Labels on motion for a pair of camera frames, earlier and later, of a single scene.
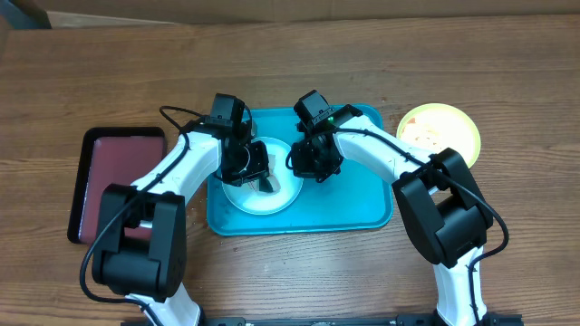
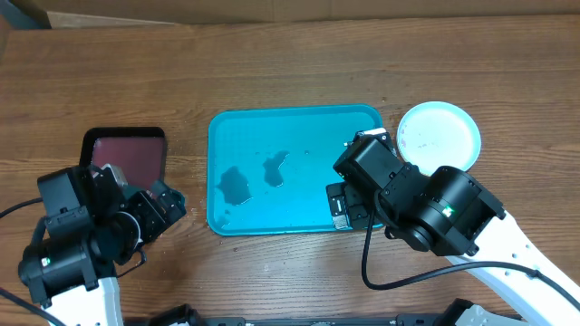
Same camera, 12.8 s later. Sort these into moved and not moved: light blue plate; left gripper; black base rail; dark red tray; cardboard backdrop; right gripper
Moved: right gripper; left gripper; light blue plate
Not moved: black base rail; cardboard backdrop; dark red tray
